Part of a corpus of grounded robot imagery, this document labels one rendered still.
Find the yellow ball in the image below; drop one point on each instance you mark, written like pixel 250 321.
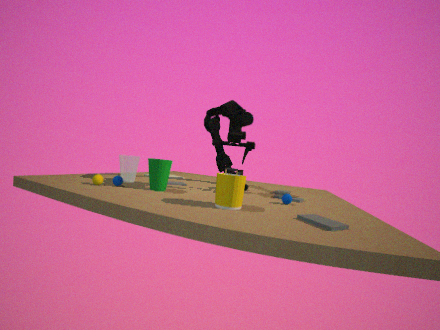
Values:
pixel 98 179

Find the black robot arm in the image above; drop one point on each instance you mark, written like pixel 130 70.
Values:
pixel 238 116

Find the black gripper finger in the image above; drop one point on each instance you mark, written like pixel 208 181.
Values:
pixel 220 149
pixel 245 154

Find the yellow cup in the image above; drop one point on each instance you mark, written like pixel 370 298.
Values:
pixel 229 191

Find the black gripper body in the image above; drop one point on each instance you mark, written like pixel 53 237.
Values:
pixel 219 142

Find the blue ball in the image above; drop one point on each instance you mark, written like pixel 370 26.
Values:
pixel 287 199
pixel 117 180

